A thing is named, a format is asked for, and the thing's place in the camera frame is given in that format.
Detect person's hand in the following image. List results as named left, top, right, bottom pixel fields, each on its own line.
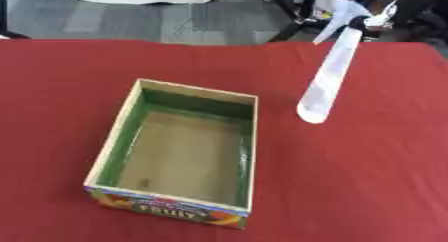
left=334, top=0, right=401, bottom=30

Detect cardboard box with green inside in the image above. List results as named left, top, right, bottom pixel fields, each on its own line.
left=82, top=78, right=261, bottom=230

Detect black tripod legs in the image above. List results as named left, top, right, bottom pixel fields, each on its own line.
left=264, top=0, right=329, bottom=43

